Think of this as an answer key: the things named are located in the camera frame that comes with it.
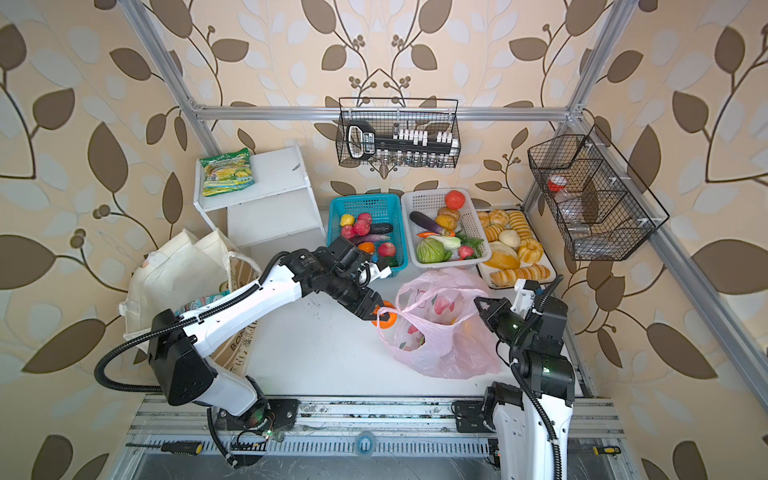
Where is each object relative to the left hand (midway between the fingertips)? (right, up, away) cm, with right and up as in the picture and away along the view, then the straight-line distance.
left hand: (385, 312), depth 71 cm
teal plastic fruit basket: (-2, +29, +44) cm, 53 cm away
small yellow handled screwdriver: (+53, -32, -2) cm, 62 cm away
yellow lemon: (-16, +25, +40) cm, 50 cm away
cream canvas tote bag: (-53, +9, +7) cm, 55 cm away
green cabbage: (+15, +14, +26) cm, 33 cm away
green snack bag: (-43, +36, +9) cm, 57 cm away
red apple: (0, +14, +31) cm, 34 cm away
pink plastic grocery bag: (+12, -3, -3) cm, 13 cm away
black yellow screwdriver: (-46, -30, -3) cm, 55 cm away
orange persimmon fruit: (+2, -1, 0) cm, 2 cm away
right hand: (+22, +2, -1) cm, 22 cm away
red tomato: (+25, +33, +40) cm, 57 cm away
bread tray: (+45, +13, +31) cm, 56 cm away
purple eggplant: (+14, +24, +41) cm, 50 cm away
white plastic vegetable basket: (+15, +32, +44) cm, 57 cm away
